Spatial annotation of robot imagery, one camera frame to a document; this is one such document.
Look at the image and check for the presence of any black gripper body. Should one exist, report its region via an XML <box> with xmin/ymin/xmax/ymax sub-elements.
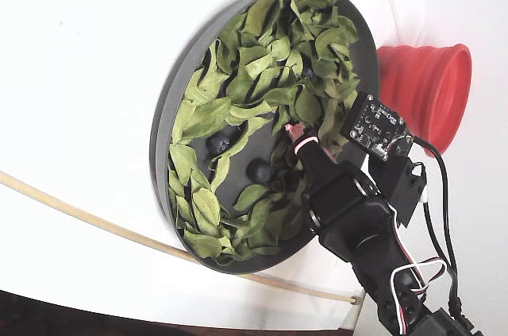
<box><xmin>303</xmin><ymin>163</ymin><xmax>398</xmax><ymax>241</ymax></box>

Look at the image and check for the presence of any black gripper finger pink tape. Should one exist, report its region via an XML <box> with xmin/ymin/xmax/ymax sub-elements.
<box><xmin>285</xmin><ymin>122</ymin><xmax>337</xmax><ymax>183</ymax></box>

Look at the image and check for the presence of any pile of green leaves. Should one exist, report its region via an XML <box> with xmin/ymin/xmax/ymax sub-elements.
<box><xmin>167</xmin><ymin>0</ymin><xmax>361</xmax><ymax>266</ymax></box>

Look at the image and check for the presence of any grey round shallow bowl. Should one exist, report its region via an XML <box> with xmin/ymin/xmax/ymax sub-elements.
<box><xmin>148</xmin><ymin>0</ymin><xmax>381</xmax><ymax>276</ymax></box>

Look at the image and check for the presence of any red collapsible silicone cup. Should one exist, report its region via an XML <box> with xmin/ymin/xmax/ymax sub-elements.
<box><xmin>375</xmin><ymin>43</ymin><xmax>473</xmax><ymax>159</ymax></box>

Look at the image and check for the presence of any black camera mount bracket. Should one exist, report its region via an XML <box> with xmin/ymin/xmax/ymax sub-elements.
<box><xmin>367</xmin><ymin>155</ymin><xmax>428</xmax><ymax>230</ymax></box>

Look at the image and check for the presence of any black camera circuit board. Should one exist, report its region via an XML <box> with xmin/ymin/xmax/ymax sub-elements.
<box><xmin>341</xmin><ymin>92</ymin><xmax>416</xmax><ymax>162</ymax></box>

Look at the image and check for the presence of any white red servo wire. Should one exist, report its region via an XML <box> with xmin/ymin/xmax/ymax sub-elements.
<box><xmin>390</xmin><ymin>228</ymin><xmax>448</xmax><ymax>334</ymax></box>

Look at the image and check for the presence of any black camera cable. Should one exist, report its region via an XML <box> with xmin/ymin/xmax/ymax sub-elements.
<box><xmin>400</xmin><ymin>133</ymin><xmax>477</xmax><ymax>331</ymax></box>

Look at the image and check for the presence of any beige cord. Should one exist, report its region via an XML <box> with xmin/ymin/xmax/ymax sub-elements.
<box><xmin>0</xmin><ymin>171</ymin><xmax>364</xmax><ymax>307</ymax></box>

